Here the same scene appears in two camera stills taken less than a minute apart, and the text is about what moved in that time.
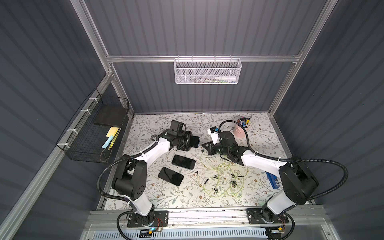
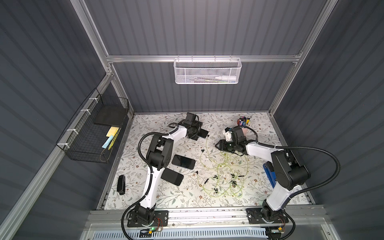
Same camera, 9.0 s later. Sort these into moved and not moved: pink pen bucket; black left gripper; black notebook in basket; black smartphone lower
Moved: black left gripper
Not moved: black smartphone lower; pink pen bucket; black notebook in basket
